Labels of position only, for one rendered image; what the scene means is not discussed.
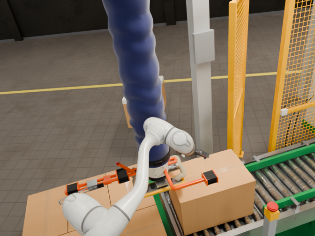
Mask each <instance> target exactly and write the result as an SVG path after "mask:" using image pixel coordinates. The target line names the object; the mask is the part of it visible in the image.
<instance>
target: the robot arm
mask: <svg viewBox="0 0 315 236"><path fill-rule="evenodd" d="M143 128H144V131H145V138H144V140H143V141H142V143H141V145H140V147H139V152H138V160H137V170H136V180H135V184H134V187H133V188H132V190H131V191H130V192H129V193H128V194H127V195H125V196H124V197H123V198H121V199H120V200H119V201H117V202H116V203H115V204H113V205H112V206H111V207H110V208H109V209H107V208H104V207H103V206H102V205H101V204H100V203H99V202H98V201H96V200H95V199H93V198H92V197H90V196H89V195H87V194H84V193H73V194H70V195H69V196H67V197H66V198H65V200H64V202H63V205H62V211H63V214H64V217H65V218H66V219H67V220H68V222H69V223H70V225H71V226H72V227H73V228H74V229H75V230H76V231H77V232H78V233H79V234H80V235H82V236H119V235H120V234H121V233H122V231H123V230H124V229H125V227H126V226H127V224H128V223H129V221H130V220H131V218H132V216H133V215H134V213H135V211H136V209H137V208H138V206H139V205H140V203H141V201H142V199H143V198H144V196H145V193H146V191H147V188H148V182H149V151H150V149H151V148H152V147H153V146H154V145H156V146H158V145H160V144H163V143H165V144H167V145H168V146H170V147H171V148H173V149H174V150H175V151H176V154H180V155H181V156H183V157H185V155H186V156H192V155H198V156H201V157H203V159H204V160H206V158H209V155H210V154H209V153H207V152H204V151H202V150H201V149H200V150H199V151H198V150H197V149H196V148H195V144H194V142H193V139H192V137H191V136H190V135H189V134H188V133H187V132H185V131H183V130H180V129H177V128H176V127H174V126H172V125H171V124H169V123H168V122H166V121H164V120H162V119H159V118H155V117H151V118H148V119H146V120H145V122H144V124H143Z"/></svg>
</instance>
